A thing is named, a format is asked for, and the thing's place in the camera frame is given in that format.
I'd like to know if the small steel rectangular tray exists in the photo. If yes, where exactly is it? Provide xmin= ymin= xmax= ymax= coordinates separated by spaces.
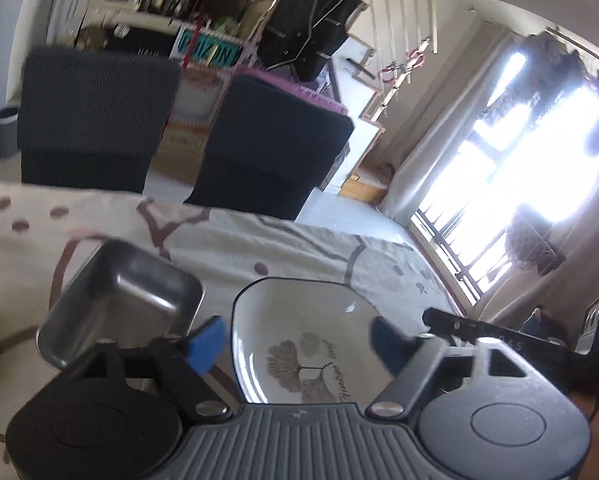
xmin=36 ymin=240 xmax=204 ymax=370

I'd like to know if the white ginkgo print square plate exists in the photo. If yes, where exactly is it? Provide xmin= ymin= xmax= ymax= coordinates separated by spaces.
xmin=230 ymin=276 xmax=433 ymax=406

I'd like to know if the cartoon print tablecloth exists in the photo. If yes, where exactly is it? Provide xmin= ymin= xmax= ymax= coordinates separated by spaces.
xmin=0 ymin=179 xmax=463 ymax=480

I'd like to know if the right dark grey chair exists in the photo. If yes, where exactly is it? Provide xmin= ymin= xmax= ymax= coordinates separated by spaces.
xmin=187 ymin=75 xmax=354 ymax=220

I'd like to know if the dark grey chair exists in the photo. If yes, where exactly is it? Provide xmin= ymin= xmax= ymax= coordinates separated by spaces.
xmin=18 ymin=47 xmax=182 ymax=194
xmin=187 ymin=75 xmax=354 ymax=220

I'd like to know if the left dark grey chair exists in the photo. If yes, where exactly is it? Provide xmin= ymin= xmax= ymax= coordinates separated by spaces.
xmin=18 ymin=47 xmax=182 ymax=194

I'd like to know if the beige window curtain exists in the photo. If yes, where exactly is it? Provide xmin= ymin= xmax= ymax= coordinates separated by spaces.
xmin=379 ymin=23 xmax=515 ymax=226

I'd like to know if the grey trash bin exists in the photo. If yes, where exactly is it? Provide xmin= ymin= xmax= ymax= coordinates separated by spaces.
xmin=0 ymin=105 xmax=19 ymax=159

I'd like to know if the teal letter sign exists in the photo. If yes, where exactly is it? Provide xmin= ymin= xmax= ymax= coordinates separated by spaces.
xmin=170 ymin=27 xmax=244 ymax=68

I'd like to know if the black vest with white trim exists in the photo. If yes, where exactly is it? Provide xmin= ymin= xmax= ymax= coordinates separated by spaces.
xmin=257 ymin=0 xmax=362 ymax=82

